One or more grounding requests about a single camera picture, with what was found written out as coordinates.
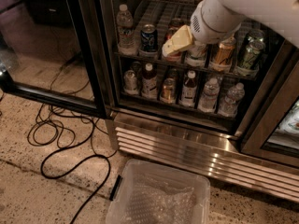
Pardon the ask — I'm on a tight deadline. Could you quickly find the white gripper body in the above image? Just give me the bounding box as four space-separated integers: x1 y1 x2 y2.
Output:
190 0 245 44

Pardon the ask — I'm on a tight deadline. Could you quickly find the brown tea bottle white cap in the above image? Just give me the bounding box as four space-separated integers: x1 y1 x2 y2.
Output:
179 70 197 106

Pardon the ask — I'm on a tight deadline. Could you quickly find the rightmost water bottle bottom shelf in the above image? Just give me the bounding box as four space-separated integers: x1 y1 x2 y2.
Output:
218 83 245 118

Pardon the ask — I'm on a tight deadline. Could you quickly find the orange gold can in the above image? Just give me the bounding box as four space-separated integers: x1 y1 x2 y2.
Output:
208 36 236 73

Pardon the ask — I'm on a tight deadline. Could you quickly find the silver can bottom shelf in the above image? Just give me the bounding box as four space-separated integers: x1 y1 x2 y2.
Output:
124 70 138 95

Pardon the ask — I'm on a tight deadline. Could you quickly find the open glass fridge door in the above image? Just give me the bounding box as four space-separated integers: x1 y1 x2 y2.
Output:
0 0 107 119

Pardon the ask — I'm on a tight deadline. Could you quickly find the dark cabinet in background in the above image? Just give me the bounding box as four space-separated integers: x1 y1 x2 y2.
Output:
22 0 72 27

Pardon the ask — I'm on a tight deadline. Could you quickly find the green monster can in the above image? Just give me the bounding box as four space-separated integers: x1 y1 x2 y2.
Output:
236 40 265 77

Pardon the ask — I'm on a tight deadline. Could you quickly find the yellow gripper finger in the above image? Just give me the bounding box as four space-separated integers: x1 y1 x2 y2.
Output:
162 25 193 57

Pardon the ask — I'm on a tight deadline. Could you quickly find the right glass fridge door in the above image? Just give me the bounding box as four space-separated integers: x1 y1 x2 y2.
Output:
240 59 299 168

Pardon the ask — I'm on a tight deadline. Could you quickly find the gold can bottom shelf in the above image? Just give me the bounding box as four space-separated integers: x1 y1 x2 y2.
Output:
160 78 176 104

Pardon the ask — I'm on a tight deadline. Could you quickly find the clear water bottle shelf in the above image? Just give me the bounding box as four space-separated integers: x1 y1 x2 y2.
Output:
198 77 220 113
117 4 136 55

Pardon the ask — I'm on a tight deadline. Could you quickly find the clear water bottle middle shelf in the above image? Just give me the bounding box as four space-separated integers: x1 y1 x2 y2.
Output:
117 4 136 55

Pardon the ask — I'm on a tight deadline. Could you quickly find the black cable on floor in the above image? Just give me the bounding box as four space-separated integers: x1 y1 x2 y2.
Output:
26 53 118 224

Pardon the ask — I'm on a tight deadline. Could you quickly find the clear plastic storage bin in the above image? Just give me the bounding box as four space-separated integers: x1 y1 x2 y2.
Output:
106 160 210 224

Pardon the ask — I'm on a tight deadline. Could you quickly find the blue pepsi can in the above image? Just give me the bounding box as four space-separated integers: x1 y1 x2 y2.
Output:
139 23 158 57

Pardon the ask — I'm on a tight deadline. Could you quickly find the bubble wrap sheet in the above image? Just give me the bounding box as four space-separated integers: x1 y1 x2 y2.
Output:
121 175 196 224

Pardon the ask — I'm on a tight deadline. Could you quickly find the red can behind coca-cola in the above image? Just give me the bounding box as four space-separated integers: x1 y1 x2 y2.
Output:
168 18 185 29

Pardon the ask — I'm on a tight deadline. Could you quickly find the dark juice bottle white cap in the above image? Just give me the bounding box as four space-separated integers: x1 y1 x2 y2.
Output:
141 63 158 99

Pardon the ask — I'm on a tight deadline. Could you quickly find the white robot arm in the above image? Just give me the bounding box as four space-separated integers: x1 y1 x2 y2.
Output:
163 0 299 57

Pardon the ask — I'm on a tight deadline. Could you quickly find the clear water bottle bottom shelf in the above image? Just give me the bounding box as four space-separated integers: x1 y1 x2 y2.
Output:
198 77 220 113

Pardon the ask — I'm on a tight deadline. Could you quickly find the stainless steel display fridge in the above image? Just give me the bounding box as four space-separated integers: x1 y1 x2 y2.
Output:
73 0 299 203

